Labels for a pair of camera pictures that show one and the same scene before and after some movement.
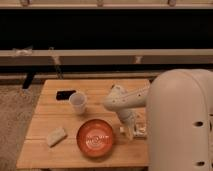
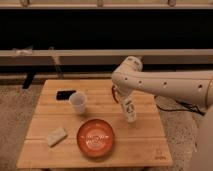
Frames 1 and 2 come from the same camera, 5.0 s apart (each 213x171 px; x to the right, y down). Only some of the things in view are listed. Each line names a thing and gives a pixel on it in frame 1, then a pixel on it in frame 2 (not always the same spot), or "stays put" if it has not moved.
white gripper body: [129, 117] → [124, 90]
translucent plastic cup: [77, 101] stays put
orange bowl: [94, 138] stays put
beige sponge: [56, 136] stays put
